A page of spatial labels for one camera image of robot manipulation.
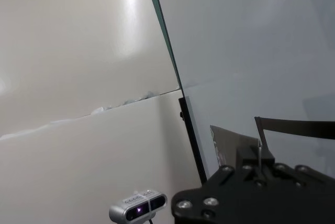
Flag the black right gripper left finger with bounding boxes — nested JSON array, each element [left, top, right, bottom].
[[171, 144, 263, 211]]

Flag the dark metal table frame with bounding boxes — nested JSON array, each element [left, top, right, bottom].
[[178, 96, 208, 186]]

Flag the white panel with chipped edge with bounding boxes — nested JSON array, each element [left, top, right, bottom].
[[0, 89, 205, 224]]

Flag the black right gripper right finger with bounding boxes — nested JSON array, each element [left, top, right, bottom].
[[263, 147, 335, 191]]

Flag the silver depth camera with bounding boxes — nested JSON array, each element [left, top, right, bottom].
[[108, 188, 169, 222]]

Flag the tall white partition panel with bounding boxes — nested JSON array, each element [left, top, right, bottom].
[[0, 0, 182, 140]]

